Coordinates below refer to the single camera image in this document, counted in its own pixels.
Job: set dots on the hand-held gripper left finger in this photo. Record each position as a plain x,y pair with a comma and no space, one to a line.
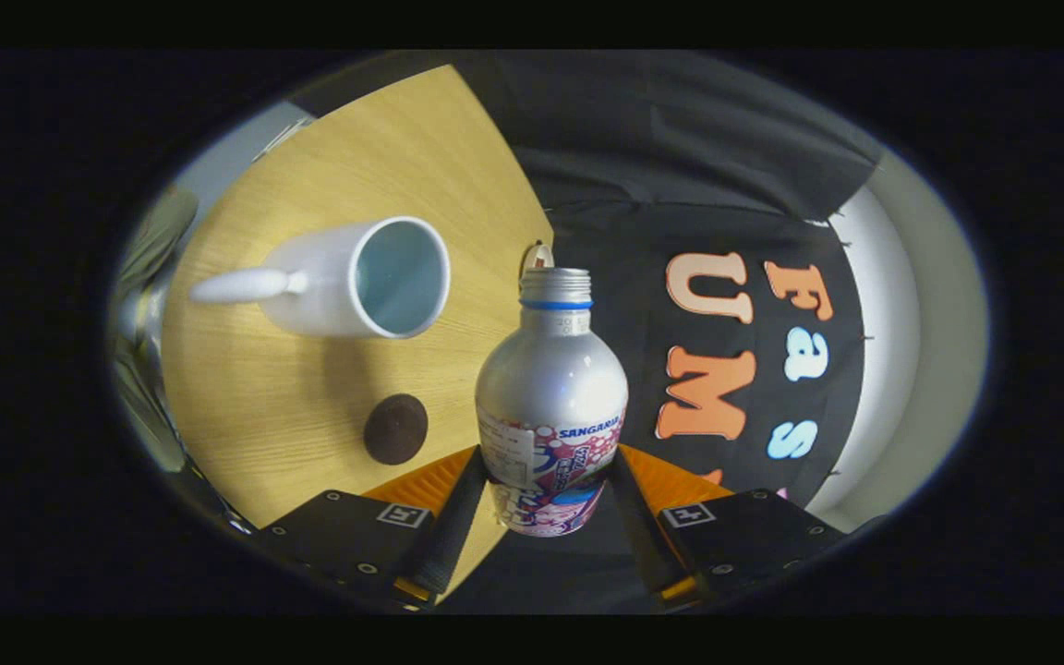
453,540

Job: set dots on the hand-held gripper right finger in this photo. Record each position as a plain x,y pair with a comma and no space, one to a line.
643,545

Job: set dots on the dark brown round coaster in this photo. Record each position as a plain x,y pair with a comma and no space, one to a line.
395,429

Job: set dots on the silver juice bottle patterned label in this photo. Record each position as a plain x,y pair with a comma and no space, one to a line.
550,379

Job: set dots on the white cup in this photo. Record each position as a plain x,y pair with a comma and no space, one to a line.
320,277

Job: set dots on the wooden table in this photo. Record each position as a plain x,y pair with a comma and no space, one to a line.
264,406

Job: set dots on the round plate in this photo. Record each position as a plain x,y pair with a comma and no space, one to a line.
539,254

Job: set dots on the black backdrop cloth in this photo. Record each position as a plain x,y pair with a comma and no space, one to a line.
661,139

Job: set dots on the grey metal frame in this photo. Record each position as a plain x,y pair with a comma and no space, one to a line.
149,277

